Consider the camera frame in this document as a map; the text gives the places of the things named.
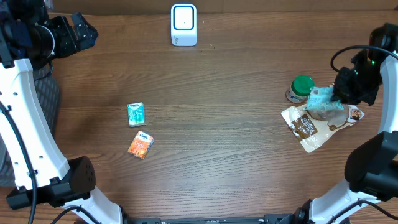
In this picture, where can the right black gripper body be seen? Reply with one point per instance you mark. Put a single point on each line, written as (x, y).
(363, 86)

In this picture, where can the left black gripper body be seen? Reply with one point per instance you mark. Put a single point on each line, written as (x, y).
(64, 38)

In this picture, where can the teal wipes pack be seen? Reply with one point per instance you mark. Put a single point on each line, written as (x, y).
(320, 99)

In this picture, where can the green lid jar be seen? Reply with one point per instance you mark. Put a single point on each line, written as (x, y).
(299, 89)

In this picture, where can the beige paper pouch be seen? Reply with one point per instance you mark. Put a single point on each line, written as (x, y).
(314, 128)

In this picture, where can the blue white package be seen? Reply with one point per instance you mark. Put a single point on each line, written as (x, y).
(136, 114)

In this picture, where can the orange tissue pack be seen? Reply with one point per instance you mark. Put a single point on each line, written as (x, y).
(141, 144)

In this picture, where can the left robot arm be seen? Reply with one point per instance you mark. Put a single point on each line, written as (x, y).
(30, 40)

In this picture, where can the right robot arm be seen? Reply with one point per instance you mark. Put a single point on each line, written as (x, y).
(371, 169)

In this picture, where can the white barcode scanner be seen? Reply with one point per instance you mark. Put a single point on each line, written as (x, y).
(183, 25)

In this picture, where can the grey plastic mesh basket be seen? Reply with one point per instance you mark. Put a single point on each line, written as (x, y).
(46, 99)

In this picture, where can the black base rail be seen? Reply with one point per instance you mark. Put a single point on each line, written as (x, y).
(217, 221)

